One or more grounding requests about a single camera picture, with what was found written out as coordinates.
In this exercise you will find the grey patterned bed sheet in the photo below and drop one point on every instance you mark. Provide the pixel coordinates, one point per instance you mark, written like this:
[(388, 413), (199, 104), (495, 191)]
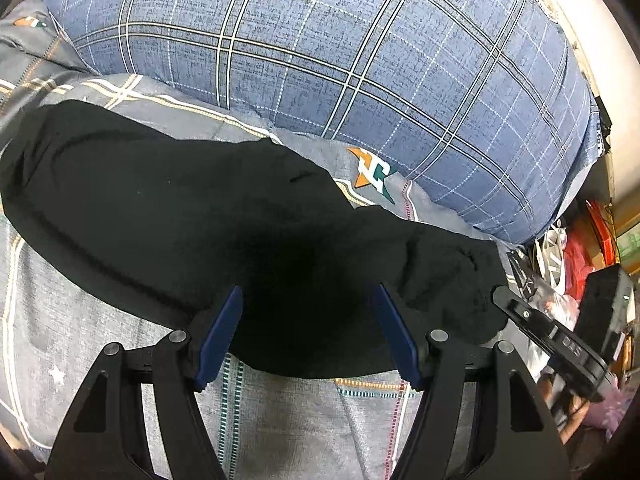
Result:
[(350, 426)]

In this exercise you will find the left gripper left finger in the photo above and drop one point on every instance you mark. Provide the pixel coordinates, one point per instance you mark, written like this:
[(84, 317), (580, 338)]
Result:
[(105, 432)]

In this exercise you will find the blue plaid pillow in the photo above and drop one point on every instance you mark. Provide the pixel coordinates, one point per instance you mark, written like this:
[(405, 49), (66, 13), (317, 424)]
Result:
[(480, 102)]

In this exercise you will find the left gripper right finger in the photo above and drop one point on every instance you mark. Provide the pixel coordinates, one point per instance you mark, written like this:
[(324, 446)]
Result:
[(481, 416)]

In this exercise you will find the black pants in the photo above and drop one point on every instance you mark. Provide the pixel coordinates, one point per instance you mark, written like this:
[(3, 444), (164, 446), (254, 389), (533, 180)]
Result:
[(165, 228)]

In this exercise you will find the red bag clutter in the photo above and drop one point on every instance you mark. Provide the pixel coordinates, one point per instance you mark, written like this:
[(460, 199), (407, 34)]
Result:
[(591, 243)]

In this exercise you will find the person's right hand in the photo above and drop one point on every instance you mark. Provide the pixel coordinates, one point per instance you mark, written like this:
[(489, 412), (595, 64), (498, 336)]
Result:
[(575, 413)]

